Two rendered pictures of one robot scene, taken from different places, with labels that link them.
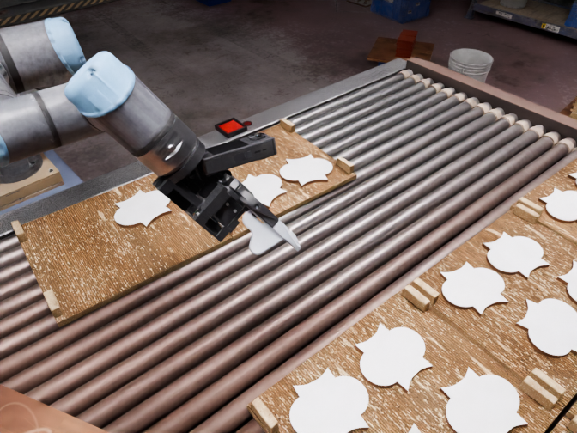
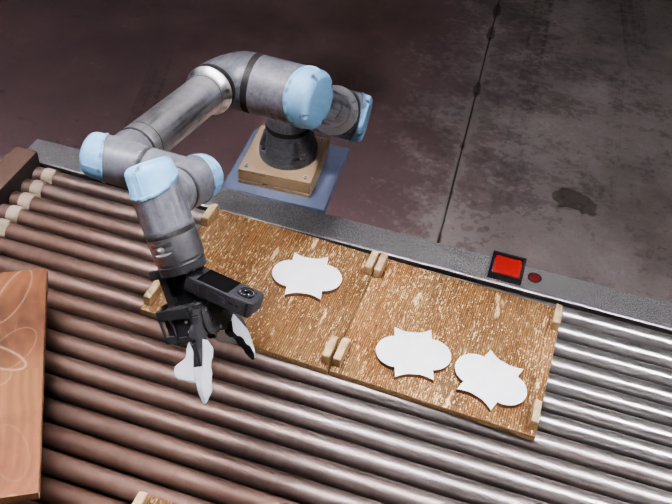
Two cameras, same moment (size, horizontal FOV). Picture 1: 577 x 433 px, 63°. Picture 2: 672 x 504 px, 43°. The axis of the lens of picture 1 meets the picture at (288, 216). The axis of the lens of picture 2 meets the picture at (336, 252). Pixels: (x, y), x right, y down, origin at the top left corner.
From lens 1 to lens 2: 0.91 m
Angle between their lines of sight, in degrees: 38
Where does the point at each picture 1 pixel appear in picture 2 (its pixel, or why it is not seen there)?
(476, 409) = not seen: outside the picture
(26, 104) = (131, 154)
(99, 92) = (132, 185)
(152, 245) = (267, 314)
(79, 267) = not seen: hidden behind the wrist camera
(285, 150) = (510, 341)
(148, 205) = (312, 278)
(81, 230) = (246, 253)
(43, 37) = (281, 83)
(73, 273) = not seen: hidden behind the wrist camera
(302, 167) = (490, 373)
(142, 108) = (154, 213)
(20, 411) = (31, 339)
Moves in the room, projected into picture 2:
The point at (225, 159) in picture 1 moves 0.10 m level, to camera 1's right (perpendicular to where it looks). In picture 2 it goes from (202, 289) to (235, 334)
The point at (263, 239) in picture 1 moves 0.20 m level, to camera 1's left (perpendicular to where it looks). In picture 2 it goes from (186, 369) to (130, 284)
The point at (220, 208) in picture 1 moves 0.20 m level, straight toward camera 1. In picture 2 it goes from (179, 320) to (59, 392)
